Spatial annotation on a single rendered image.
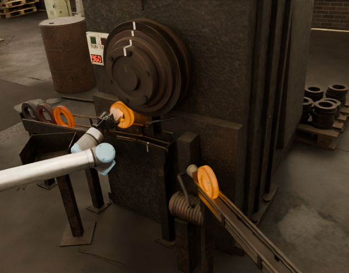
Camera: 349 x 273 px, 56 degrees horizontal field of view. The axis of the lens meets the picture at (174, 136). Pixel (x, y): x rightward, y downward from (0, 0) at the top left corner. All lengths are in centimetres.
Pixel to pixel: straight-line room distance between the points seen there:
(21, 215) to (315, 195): 215
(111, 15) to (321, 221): 183
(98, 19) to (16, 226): 153
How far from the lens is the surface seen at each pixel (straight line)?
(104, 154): 152
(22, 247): 245
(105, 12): 188
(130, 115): 182
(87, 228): 239
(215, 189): 144
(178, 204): 168
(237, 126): 160
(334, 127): 329
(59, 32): 440
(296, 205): 253
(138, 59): 149
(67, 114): 222
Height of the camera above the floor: 164
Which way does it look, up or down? 30 degrees down
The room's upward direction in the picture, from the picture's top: 4 degrees counter-clockwise
